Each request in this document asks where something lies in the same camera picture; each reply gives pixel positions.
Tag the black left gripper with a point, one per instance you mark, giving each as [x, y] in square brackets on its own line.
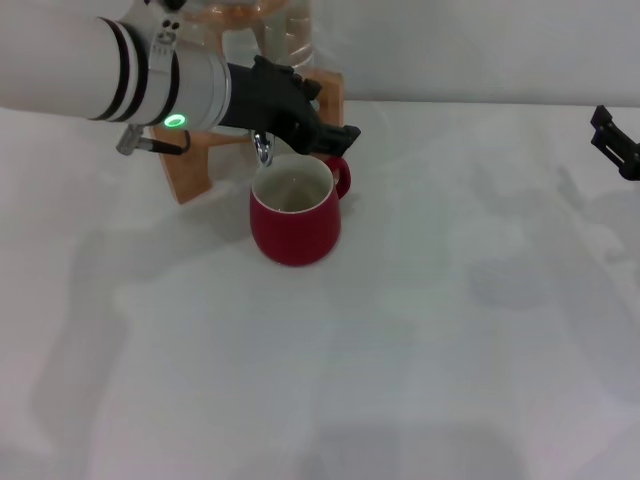
[265, 100]

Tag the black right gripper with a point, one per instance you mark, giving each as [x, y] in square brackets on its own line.
[631, 167]

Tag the red cup white inside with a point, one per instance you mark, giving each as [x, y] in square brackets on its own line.
[295, 230]

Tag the left robot arm silver white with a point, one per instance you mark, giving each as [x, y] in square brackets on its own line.
[75, 65]

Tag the chrome faucet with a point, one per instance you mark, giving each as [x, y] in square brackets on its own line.
[262, 150]

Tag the glass water dispenser jar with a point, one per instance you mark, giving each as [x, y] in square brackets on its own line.
[280, 35]

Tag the wooden dispenser stand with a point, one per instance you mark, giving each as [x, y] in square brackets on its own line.
[190, 170]

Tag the left wrist camera housing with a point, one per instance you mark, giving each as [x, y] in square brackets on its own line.
[173, 3]

